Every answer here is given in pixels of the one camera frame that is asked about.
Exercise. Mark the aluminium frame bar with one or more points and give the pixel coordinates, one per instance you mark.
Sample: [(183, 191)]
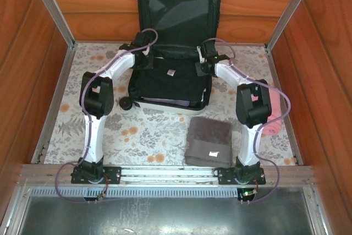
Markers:
[(13, 213), (316, 213)]

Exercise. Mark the aluminium frame post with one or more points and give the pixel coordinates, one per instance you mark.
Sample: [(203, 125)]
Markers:
[(52, 6), (291, 6)]

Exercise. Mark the pink towel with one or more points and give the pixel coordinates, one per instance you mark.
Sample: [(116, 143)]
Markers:
[(275, 129)]

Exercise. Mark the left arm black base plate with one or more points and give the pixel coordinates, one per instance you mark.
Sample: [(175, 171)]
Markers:
[(112, 174)]

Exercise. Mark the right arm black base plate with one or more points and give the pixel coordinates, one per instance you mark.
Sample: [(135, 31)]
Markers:
[(225, 175)]

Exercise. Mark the floral tablecloth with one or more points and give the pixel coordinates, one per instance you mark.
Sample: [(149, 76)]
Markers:
[(154, 136)]

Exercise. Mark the purple garment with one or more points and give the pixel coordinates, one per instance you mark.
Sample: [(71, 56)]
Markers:
[(176, 103)]

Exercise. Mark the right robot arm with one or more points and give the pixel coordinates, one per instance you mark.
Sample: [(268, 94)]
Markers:
[(248, 147)]

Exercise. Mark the silver rail between bases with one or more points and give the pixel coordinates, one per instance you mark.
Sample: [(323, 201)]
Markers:
[(165, 173)]

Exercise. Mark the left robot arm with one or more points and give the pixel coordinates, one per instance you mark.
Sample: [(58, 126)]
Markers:
[(93, 136)]

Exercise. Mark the black garment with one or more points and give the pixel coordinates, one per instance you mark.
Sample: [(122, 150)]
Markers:
[(170, 86)]

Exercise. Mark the aluminium frame beam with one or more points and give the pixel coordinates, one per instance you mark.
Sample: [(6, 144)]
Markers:
[(41, 175)]

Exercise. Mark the white hard-shell suitcase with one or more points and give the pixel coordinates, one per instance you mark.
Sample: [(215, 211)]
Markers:
[(178, 9)]

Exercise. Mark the grey towel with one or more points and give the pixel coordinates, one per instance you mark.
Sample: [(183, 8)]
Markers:
[(206, 141)]

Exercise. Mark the shiny metal sheet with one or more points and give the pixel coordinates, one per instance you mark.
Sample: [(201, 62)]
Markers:
[(165, 215)]

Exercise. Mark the grey table side rail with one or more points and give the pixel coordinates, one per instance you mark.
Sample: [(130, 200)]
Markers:
[(65, 70), (293, 136)]

